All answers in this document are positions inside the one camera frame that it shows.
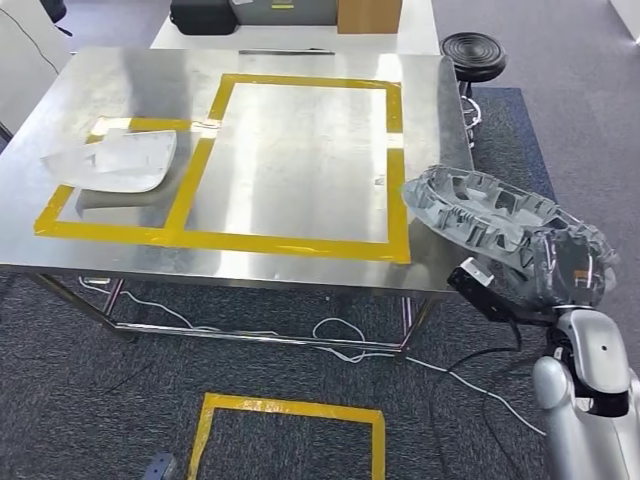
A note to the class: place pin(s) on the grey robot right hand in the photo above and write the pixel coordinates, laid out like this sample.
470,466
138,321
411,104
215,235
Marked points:
570,272

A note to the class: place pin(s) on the grey plastic wheel hubcap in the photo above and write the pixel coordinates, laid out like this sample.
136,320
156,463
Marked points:
465,205

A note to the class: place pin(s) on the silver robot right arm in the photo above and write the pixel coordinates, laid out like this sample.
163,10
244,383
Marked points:
590,371

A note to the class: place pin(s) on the steel workbench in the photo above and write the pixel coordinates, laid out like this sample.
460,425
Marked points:
300,166

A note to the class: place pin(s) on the black round stool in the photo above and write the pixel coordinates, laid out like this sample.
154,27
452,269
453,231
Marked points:
472,56

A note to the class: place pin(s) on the cardboard box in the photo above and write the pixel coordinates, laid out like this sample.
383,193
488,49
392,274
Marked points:
370,16

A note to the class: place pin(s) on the yellow floor tape square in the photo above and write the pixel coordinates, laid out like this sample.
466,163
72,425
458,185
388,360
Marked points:
290,407

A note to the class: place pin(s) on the white table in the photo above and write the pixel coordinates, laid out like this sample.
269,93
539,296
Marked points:
300,38

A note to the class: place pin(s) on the grey laptop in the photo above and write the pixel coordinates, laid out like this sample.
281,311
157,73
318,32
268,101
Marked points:
300,13

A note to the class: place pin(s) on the black zip case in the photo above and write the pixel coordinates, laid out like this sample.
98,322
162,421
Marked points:
202,16

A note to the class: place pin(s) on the white car mirror cover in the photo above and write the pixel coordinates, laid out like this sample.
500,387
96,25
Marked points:
125,162

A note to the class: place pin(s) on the white desk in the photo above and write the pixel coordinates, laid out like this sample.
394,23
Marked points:
30,66

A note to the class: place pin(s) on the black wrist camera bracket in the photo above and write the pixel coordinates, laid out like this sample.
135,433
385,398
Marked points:
495,305

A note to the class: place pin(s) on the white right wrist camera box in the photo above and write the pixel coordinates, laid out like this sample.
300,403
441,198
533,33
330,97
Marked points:
475,272

